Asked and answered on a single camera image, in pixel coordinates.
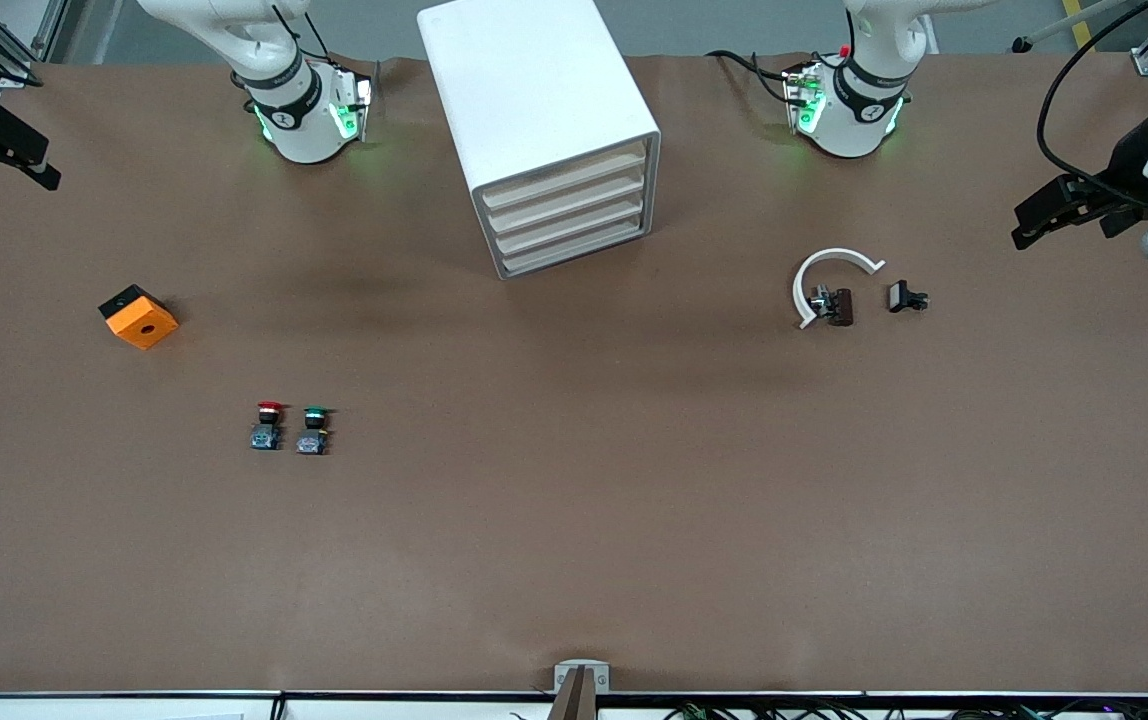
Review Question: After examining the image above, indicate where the red push button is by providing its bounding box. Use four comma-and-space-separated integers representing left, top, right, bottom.
250, 401, 286, 452

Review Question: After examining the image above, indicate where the brown table cover sheet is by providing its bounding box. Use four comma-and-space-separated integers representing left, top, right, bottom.
0, 52, 1148, 695

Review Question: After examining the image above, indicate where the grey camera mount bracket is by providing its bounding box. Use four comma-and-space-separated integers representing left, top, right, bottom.
546, 660, 611, 720

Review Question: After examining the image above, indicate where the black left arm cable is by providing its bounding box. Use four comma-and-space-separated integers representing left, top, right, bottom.
1037, 0, 1148, 206

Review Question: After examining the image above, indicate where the black base cable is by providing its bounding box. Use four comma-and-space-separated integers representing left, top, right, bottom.
706, 50, 805, 106

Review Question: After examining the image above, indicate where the orange and black box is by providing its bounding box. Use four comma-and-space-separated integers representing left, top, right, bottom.
98, 284, 180, 351

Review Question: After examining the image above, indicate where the grey metal rod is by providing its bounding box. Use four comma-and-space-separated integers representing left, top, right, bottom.
1012, 0, 1135, 53

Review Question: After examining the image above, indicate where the black table edge rail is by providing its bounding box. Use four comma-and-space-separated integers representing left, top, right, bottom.
0, 689, 1148, 700

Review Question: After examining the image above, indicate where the white curved plastic ring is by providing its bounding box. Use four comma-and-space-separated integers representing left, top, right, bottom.
792, 247, 886, 331

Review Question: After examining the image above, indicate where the brown and metal small part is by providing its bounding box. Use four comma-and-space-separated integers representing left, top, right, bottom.
810, 285, 855, 328

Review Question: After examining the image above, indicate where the green push button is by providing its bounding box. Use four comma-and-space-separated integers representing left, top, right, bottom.
295, 406, 335, 457

